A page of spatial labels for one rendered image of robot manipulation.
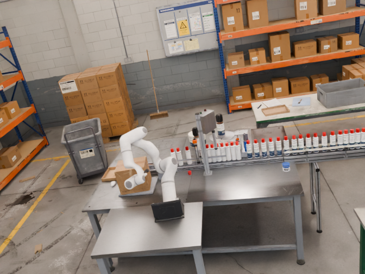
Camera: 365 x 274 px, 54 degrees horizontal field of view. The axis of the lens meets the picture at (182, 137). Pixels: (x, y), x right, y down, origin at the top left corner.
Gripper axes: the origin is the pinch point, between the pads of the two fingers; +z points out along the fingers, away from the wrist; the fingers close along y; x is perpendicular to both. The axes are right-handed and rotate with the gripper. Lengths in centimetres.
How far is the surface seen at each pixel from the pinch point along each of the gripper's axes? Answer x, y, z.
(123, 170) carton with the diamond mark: 17.8, -27.0, 20.2
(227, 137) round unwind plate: -28, 40, 135
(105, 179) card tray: 30, -71, 51
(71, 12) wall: 384, -97, 401
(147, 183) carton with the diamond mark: -6.7, -22.4, 30.1
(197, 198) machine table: -50, 10, 23
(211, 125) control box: -8, 58, 59
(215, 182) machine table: -52, 24, 50
